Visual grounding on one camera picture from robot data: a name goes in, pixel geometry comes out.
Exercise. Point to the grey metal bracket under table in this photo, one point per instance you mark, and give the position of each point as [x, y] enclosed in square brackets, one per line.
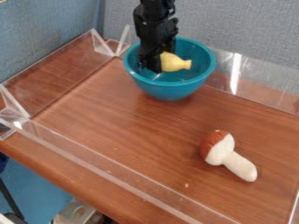
[77, 213]

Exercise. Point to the blue plastic bowl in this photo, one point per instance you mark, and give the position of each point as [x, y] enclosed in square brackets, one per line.
[171, 86]

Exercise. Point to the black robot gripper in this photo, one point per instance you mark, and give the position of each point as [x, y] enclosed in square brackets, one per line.
[156, 29]

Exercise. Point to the clear acrylic tray walls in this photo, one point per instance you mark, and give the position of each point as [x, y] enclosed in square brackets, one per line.
[124, 152]

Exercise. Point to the brown and white toy mushroom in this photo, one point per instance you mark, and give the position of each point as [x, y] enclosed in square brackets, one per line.
[218, 152]

